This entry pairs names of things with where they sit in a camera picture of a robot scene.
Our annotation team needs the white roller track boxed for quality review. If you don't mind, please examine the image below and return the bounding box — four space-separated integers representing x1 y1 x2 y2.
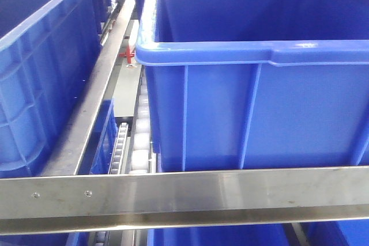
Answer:
130 69 151 174

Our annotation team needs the large blue crate centre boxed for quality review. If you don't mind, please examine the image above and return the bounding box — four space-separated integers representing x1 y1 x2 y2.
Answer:
136 0 368 172

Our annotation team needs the large blue crate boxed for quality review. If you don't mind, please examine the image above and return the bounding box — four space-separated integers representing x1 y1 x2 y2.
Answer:
1 0 101 178
136 0 368 172

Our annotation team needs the large blue crate left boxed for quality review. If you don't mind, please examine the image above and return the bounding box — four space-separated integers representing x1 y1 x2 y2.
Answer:
1 0 101 178

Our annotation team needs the steel front rail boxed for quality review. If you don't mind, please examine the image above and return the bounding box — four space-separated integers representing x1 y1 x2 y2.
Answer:
1 166 368 235

